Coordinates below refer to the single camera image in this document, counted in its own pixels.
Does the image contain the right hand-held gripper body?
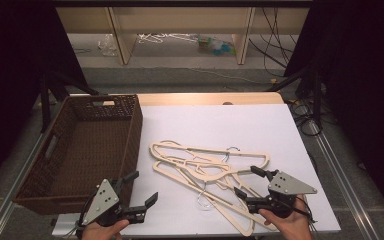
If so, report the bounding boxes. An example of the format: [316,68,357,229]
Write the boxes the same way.
[246,170,318,220]

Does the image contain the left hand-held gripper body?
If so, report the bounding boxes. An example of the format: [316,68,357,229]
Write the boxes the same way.
[79,178,148,228]

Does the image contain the brown wicker basket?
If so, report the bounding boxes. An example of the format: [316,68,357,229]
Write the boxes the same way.
[12,94,144,215]

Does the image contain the person's left hand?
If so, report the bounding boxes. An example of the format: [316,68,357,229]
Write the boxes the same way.
[80,218,130,240]

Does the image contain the person's right hand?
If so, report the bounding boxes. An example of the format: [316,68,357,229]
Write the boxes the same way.
[258,195,314,240]

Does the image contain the white table mat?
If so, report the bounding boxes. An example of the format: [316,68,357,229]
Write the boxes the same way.
[51,103,342,238]

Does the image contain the black metal stand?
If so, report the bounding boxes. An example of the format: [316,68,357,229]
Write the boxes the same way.
[265,63,324,130]
[39,70,100,134]

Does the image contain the colourful plastic bag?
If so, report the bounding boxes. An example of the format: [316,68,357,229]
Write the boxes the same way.
[197,34,237,57]

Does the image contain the clear plastic bag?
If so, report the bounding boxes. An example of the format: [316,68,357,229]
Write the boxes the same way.
[97,33,118,57]

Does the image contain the beige wooden shelf unit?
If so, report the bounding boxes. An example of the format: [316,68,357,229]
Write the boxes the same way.
[55,6,311,66]

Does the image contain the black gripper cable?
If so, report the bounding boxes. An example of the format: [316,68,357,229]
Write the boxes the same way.
[293,199,318,232]

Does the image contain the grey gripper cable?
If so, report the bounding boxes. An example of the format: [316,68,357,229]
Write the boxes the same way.
[62,219,85,240]

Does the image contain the metal floor rail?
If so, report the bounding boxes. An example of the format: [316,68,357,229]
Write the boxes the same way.
[308,119,383,240]
[0,132,48,240]

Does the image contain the black floor cables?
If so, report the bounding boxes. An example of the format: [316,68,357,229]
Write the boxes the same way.
[288,99,324,138]

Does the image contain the white floor cable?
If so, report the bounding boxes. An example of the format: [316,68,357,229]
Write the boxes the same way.
[189,67,272,86]

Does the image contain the black hanging cables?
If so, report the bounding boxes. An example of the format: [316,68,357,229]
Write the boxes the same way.
[248,6,298,78]

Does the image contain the white wire hangers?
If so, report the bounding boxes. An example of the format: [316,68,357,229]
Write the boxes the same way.
[137,32,198,45]

